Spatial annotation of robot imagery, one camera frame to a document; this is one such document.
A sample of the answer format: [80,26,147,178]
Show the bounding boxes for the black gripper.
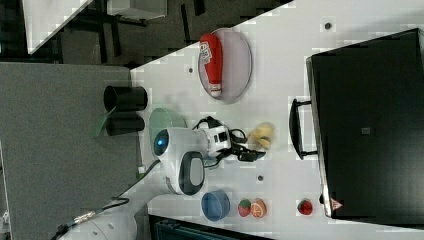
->
[229,129,266,162]

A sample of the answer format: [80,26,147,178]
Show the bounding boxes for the peeled toy banana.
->
[248,123,274,149]

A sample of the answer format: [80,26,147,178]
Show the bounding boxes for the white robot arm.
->
[51,126,265,240]

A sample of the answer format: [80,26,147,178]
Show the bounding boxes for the toy orange half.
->
[250,199,267,218]

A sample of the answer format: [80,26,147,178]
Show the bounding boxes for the blue cup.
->
[201,190,230,222]

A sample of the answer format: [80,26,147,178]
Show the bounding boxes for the red toy strawberry near oven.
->
[297,199,313,216]

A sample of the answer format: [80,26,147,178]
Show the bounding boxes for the green perforated colander bowl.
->
[149,108,187,145]

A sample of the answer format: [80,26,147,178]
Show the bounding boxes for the grey oval plate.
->
[198,28,252,103]

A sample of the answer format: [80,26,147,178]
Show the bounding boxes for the red ketchup bottle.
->
[200,33,223,97]

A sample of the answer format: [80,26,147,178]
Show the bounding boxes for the green marker bottle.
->
[138,166,146,177]

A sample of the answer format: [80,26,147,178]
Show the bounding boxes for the black oven appliance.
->
[306,28,424,228]

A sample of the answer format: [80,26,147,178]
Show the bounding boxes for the lower black cylinder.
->
[105,112,145,136]

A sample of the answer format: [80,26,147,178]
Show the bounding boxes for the black cylinder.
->
[105,112,145,136]
[103,86,148,112]

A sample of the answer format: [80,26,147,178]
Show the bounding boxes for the upper black cylinder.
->
[103,86,148,112]

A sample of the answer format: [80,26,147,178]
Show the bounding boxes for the white background table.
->
[21,0,93,55]

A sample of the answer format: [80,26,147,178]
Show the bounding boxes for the black oven door handle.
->
[289,99,318,160]

